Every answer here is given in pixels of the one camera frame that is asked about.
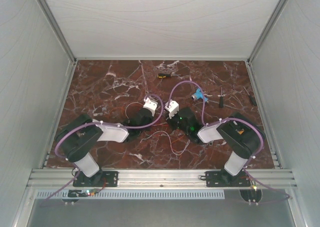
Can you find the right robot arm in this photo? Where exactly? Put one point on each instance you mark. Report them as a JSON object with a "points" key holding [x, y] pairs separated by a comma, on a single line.
{"points": [[244, 137]]}

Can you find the slotted grey cable duct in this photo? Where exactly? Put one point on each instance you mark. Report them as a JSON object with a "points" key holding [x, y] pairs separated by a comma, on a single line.
{"points": [[136, 194]]}

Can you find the aluminium front rail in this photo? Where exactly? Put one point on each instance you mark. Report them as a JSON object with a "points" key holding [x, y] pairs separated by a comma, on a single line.
{"points": [[54, 178]]}

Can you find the black screwdriver far right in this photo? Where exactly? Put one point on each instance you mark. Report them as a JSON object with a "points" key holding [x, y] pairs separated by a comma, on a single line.
{"points": [[251, 98]]}

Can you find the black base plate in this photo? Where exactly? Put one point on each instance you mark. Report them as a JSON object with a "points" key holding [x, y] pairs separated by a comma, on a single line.
{"points": [[221, 178], [100, 179]]}

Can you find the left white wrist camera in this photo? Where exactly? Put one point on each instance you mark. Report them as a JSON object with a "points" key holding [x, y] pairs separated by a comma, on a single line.
{"points": [[150, 105]]}

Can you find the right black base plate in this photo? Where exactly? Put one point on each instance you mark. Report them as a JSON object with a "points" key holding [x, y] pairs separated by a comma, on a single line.
{"points": [[221, 178]]}

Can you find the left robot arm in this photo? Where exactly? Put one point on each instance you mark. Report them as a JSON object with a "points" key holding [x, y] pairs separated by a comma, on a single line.
{"points": [[77, 146]]}

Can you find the yellow black screwdriver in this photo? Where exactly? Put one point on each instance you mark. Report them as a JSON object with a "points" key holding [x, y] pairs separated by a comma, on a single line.
{"points": [[166, 75]]}

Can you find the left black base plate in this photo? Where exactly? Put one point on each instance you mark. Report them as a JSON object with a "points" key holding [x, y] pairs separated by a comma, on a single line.
{"points": [[100, 179]]}

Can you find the black handle screwdriver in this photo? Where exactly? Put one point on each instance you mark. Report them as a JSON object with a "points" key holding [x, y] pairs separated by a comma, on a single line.
{"points": [[221, 98]]}

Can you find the blue plastic tool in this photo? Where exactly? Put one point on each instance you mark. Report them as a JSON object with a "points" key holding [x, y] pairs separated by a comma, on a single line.
{"points": [[198, 95]]}

